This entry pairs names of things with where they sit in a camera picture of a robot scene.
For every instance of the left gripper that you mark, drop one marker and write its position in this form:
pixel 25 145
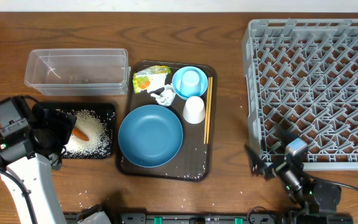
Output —
pixel 64 128

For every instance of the grey dishwasher rack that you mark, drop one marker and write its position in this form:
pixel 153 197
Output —
pixel 302 75

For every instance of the black waste tray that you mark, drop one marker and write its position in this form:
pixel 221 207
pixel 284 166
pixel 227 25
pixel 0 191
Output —
pixel 78 106

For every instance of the white cup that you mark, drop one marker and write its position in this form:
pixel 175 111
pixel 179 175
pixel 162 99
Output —
pixel 194 110

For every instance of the wooden chopstick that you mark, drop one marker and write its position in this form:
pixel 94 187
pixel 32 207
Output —
pixel 209 101
pixel 206 110

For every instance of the brown serving tray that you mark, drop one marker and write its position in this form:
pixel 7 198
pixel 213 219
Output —
pixel 191 163

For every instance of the green snack wrapper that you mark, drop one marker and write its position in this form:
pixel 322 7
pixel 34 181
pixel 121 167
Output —
pixel 150 79

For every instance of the orange carrot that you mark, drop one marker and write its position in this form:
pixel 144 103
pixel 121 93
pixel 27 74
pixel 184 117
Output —
pixel 79 134

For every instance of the pile of white rice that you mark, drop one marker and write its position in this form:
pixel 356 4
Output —
pixel 98 125

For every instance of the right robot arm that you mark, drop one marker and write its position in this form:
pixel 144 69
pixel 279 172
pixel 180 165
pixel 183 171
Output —
pixel 317 199

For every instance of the light blue cup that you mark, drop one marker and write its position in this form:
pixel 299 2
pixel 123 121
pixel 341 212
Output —
pixel 190 84

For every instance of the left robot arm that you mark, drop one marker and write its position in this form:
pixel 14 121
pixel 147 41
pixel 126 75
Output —
pixel 29 179

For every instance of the dark blue plate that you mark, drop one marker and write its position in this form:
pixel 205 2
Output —
pixel 150 136

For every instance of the crumpled white tissue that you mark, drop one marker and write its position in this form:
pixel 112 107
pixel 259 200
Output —
pixel 166 97

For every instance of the clear plastic bin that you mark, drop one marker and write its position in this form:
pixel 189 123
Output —
pixel 78 72

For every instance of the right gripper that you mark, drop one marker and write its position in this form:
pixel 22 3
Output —
pixel 260 166

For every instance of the light blue bowl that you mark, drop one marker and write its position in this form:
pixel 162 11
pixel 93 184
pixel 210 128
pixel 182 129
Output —
pixel 178 75

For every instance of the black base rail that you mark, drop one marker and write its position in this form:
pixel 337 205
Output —
pixel 258 215

